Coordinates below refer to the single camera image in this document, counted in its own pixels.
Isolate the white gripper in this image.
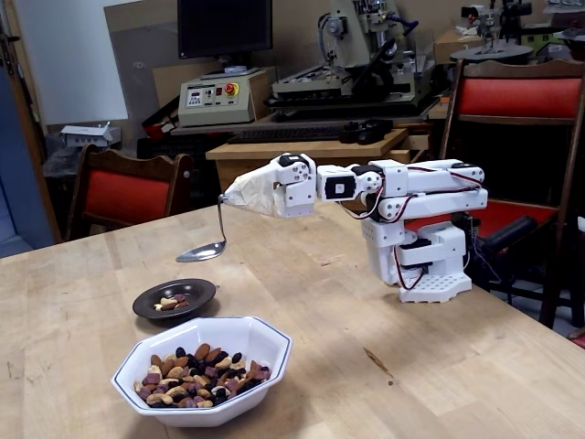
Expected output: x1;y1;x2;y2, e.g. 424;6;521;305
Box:
267;153;317;219

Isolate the bent metal spoon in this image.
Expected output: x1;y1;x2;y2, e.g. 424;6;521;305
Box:
175;194;229;264

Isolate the white octagonal bowl blue rim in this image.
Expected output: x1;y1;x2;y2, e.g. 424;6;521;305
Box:
112;316;293;429

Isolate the scooped nuts portion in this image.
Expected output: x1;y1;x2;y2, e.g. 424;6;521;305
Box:
154;294;190;312

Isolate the wooden workbench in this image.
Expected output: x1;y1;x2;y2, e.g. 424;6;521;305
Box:
205;126;433;202

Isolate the black keyboard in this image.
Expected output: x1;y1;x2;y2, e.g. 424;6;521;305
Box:
227;126;348;145

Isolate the beige masking tape wrap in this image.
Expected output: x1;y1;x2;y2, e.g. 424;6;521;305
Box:
223;166;284;219

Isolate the black plastic device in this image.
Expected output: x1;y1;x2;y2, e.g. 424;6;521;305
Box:
340;119;394;143

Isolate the black computer mouse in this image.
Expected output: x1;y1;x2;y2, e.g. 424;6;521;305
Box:
357;129;389;146

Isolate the beige control box red button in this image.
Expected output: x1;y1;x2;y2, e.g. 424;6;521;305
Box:
177;68;271;128

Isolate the dark brown saucer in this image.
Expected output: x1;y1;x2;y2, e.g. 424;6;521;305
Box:
132;278;217;321

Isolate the beige milling machine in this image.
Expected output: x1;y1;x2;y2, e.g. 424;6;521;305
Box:
267;0;440;121

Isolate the black computer monitor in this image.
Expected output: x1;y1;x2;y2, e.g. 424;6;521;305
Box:
176;0;274;74

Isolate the small wooden chair red cushion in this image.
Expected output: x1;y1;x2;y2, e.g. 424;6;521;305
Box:
63;144;196;241

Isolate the robot circuit board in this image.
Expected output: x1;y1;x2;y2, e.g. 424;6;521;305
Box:
461;212;482;239

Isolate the brown cardboard box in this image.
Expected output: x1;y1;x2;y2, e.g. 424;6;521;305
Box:
432;27;485;65

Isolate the grey fibreboard panel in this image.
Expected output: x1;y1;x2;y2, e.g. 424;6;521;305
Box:
103;3;182;124

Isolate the white model house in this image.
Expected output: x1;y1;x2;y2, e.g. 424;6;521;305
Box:
59;121;122;150

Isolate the black cylinder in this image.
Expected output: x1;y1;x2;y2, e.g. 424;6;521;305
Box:
486;215;538;252

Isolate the mixed nuts and raisins pile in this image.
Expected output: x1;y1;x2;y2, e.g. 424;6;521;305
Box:
133;342;273;410

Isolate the round table scroll saw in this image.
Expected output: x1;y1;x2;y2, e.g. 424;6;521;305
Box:
450;4;536;63

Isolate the large wooden chair red cushion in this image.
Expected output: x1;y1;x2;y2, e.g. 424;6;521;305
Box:
438;58;585;328

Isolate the blue door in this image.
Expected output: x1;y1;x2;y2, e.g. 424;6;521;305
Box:
0;68;54;257

